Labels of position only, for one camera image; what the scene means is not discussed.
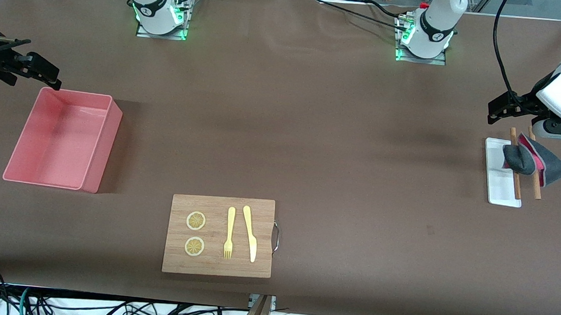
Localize grey and pink cloth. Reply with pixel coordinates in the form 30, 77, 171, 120
500, 131, 561, 189

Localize pink plastic bin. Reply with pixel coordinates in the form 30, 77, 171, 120
2, 84, 125, 195

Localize white rack with wooden bars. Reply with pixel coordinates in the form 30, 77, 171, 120
481, 123, 547, 210

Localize yellow lemon slice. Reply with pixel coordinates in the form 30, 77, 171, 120
184, 236, 205, 257
186, 211, 206, 231

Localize yellow plastic fork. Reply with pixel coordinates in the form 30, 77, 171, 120
223, 207, 236, 260

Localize wooden cutting board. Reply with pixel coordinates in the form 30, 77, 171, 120
162, 193, 283, 280

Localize yellow plastic knife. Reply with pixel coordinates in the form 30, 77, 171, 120
239, 205, 260, 263

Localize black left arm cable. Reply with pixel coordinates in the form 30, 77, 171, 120
488, 0, 529, 108

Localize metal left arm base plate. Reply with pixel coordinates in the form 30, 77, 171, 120
394, 15, 450, 66

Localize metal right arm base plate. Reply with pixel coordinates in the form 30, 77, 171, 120
136, 0, 192, 41

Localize long black table cable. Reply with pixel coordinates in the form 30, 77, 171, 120
303, 0, 413, 33

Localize tangled black floor cables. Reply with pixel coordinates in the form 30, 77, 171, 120
28, 292, 216, 315

